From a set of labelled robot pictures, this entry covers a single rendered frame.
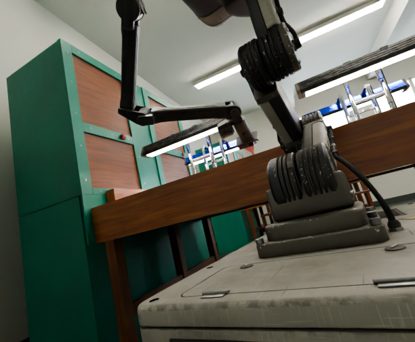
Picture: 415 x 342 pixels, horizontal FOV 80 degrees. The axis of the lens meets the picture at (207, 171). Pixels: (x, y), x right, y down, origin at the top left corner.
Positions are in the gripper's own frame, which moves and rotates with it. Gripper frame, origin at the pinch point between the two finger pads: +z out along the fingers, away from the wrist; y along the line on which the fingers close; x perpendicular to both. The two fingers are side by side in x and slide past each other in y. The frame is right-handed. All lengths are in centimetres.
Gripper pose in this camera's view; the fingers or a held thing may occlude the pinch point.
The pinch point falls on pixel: (253, 153)
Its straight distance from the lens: 121.0
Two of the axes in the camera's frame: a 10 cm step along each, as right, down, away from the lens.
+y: -9.0, 2.7, 3.5
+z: 4.4, 6.7, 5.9
